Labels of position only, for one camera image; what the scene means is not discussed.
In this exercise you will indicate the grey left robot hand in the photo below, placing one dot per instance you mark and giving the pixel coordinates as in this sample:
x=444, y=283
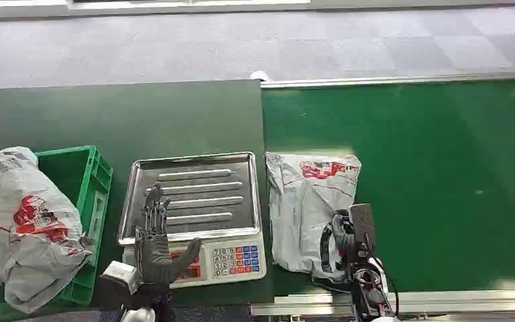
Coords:
x=156, y=260

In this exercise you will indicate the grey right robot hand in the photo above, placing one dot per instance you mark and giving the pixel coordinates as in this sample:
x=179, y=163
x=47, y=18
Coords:
x=342, y=240

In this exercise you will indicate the grey parcel bag red print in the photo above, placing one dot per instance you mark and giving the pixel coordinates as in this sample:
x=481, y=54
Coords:
x=304, y=209

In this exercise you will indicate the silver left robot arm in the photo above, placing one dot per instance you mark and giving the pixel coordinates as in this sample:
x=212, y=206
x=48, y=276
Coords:
x=147, y=304

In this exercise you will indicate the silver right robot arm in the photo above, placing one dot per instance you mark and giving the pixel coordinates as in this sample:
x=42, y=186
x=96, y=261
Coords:
x=370, y=291

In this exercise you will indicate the electronic weighing scale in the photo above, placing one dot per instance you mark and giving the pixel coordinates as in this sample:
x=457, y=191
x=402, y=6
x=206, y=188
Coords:
x=195, y=213

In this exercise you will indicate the green plastic crate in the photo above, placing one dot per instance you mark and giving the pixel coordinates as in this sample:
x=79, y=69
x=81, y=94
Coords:
x=86, y=186

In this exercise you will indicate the green conveyor belt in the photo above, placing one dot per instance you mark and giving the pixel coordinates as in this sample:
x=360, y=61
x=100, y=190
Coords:
x=426, y=177

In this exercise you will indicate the large grey parcel bag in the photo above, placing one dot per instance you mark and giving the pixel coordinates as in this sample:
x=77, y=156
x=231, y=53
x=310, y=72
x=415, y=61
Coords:
x=24, y=226

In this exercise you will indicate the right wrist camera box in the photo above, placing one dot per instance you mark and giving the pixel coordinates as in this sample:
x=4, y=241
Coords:
x=362, y=224

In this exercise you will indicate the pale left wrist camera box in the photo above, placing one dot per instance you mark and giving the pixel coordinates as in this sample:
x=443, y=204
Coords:
x=120, y=274

